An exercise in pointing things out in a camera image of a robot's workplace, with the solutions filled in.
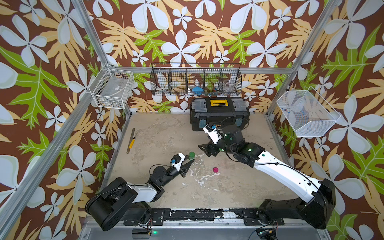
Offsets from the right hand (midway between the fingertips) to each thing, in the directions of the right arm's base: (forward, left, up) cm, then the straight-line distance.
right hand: (202, 141), depth 74 cm
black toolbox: (+28, -15, -6) cm, 32 cm away
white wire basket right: (+15, -60, +3) cm, 62 cm away
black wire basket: (+46, +2, +6) cm, 46 cm away
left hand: (-4, +5, -8) cm, 10 cm away
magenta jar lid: (-5, -9, -24) cm, 27 cm away
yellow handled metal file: (+17, +47, -24) cm, 56 cm away
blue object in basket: (+38, +1, +3) cm, 38 cm away
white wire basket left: (+31, +52, +11) cm, 62 cm away
